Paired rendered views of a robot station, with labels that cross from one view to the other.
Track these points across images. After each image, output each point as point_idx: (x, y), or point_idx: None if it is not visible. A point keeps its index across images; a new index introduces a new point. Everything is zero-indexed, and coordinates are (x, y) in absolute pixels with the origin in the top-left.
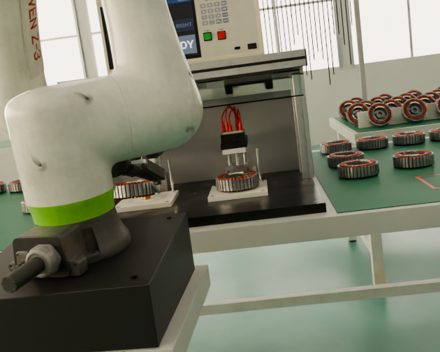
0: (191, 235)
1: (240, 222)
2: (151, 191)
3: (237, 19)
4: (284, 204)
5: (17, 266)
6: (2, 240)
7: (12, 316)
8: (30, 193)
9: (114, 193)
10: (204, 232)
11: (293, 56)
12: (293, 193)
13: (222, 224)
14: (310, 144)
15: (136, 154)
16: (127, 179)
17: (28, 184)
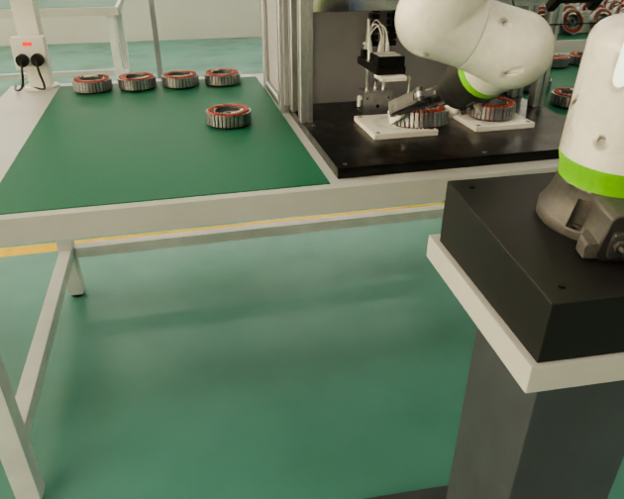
0: (505, 175)
1: (544, 160)
2: (447, 121)
3: None
4: None
5: None
6: (260, 170)
7: None
8: None
9: (413, 121)
10: (519, 171)
11: None
12: (560, 127)
13: (526, 162)
14: (550, 69)
15: None
16: (323, 90)
17: None
